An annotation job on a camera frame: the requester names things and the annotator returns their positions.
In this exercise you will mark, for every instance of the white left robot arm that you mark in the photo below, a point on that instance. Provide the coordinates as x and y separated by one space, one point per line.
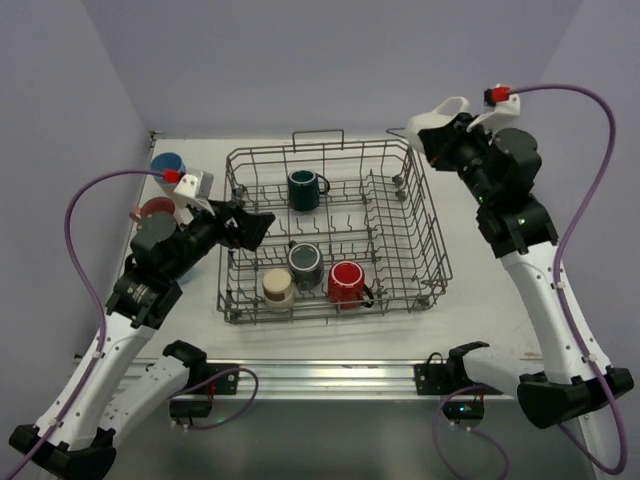
77 437

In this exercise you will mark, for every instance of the light blue faceted mug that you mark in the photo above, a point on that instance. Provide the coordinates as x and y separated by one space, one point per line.
187 276

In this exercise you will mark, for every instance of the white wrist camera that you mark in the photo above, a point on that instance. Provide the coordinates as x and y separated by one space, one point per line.
192 194
503 106

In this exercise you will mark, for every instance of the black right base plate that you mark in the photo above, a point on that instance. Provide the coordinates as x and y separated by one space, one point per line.
435 376

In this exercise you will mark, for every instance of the cream and brown mug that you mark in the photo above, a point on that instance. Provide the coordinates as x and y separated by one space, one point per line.
278 290

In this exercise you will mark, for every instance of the dark grey mug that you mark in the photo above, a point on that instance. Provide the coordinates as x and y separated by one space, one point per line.
306 264

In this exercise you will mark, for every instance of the aluminium mounting rail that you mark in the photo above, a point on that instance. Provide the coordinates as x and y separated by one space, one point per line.
342 379

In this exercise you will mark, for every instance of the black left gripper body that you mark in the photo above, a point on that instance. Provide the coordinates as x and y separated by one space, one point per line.
232 223

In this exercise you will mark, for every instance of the red mug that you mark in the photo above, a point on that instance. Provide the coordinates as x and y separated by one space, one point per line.
347 287

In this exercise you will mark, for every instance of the grey wire dish rack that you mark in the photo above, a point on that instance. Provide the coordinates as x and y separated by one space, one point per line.
379 213

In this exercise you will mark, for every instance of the blue plastic tumbler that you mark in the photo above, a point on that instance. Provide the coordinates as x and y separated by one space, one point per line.
169 168

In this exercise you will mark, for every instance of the left black controller box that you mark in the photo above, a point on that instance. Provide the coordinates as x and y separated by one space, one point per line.
185 411

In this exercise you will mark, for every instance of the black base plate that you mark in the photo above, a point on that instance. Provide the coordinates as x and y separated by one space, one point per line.
435 376
211 379

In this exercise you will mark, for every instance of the pink ghost pattern mug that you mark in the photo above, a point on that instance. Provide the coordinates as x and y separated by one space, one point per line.
150 207

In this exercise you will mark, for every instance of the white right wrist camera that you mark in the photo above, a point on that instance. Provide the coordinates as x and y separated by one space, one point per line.
503 106

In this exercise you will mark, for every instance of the dark green mug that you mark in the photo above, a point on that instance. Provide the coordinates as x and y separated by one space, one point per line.
305 188

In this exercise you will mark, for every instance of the white faceted ceramic mug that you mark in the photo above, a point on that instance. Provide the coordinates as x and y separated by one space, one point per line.
435 119

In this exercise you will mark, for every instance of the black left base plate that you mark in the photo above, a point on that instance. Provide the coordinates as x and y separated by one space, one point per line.
211 379

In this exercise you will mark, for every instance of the black controller box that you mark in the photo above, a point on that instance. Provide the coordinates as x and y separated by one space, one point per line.
185 411
468 412

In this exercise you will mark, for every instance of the right black controller box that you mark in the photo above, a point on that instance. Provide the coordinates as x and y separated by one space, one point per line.
468 412

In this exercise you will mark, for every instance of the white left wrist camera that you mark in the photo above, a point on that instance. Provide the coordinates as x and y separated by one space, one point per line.
192 194

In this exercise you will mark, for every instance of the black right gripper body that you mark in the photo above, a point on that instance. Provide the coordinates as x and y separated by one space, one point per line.
439 143

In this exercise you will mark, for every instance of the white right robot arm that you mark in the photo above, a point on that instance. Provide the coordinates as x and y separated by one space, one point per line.
575 376

